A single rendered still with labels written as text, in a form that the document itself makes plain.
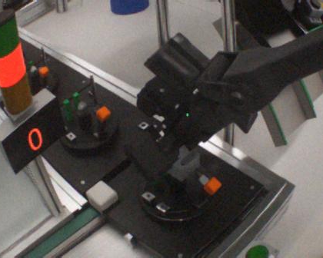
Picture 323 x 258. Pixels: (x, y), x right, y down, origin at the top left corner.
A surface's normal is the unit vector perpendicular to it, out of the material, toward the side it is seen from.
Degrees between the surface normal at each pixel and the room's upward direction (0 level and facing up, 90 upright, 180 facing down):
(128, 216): 0
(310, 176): 0
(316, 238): 0
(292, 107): 45
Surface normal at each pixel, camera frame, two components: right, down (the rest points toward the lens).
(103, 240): -0.07, -0.71
